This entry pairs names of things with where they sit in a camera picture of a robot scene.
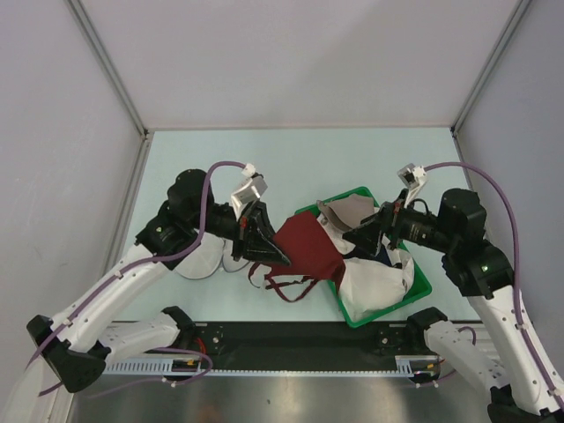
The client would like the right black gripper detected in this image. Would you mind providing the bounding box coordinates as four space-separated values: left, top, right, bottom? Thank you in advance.
342 189 456 256

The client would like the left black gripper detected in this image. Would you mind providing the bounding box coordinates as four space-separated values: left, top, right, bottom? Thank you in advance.
190 198 292 265

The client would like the dark red bra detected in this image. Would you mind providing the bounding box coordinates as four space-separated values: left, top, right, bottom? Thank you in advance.
248 211 346 303

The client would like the white mesh laundry bag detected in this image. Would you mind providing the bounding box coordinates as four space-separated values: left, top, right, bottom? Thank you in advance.
174 234 249 280

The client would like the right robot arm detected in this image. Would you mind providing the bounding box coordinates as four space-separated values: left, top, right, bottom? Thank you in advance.
344 189 563 422

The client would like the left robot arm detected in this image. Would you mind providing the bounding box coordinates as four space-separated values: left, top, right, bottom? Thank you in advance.
26 162 291 393

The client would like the beige bra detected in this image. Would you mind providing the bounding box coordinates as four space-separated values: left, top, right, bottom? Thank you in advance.
316 194 376 233

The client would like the white bra in basket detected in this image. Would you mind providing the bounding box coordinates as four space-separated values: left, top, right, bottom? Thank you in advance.
331 237 415 323

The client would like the navy blue garment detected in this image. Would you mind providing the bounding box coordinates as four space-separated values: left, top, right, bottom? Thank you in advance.
343 247 403 269

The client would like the green plastic basket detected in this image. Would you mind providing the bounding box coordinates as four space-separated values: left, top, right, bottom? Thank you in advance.
297 187 432 328

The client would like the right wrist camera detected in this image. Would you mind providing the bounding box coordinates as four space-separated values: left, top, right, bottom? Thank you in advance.
397 163 427 207

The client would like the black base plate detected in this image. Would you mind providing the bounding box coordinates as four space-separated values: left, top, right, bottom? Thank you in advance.
172 322 432 372

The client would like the light blue cable duct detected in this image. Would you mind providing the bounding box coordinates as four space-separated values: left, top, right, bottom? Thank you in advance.
104 355 210 376

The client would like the right aluminium frame post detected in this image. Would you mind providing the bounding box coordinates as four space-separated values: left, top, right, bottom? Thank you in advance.
450 0 533 137

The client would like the aluminium frame post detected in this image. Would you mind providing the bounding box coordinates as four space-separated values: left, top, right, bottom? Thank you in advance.
450 0 533 137
64 0 148 138

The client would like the left aluminium frame post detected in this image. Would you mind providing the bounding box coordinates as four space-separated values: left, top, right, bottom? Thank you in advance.
64 0 148 138

